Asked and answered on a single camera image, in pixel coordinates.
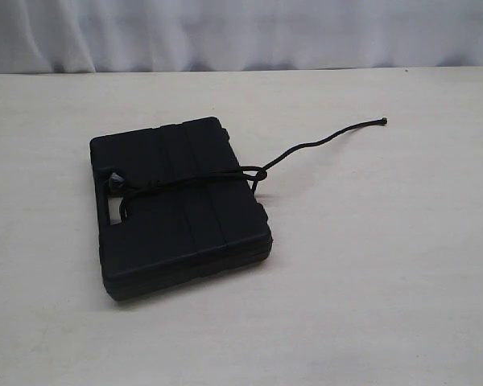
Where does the black braided rope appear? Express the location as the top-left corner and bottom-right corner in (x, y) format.
(107, 117), (390, 226)

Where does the black plastic carry case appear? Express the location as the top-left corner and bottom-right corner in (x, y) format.
(89, 117), (272, 302)

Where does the white backdrop curtain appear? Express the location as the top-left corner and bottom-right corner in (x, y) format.
(0, 1), (483, 73)

